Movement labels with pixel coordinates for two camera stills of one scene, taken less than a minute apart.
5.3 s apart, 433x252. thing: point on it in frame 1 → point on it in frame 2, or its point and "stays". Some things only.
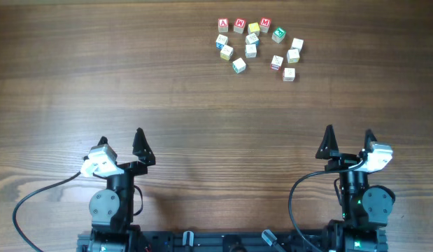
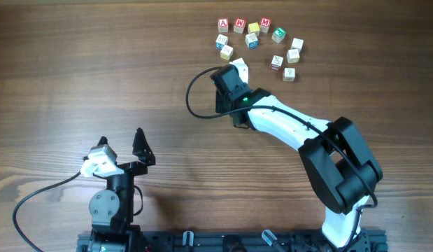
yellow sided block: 293,56 stays
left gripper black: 138,150 stays
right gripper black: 324,152 → 219,103
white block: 289,74 stays
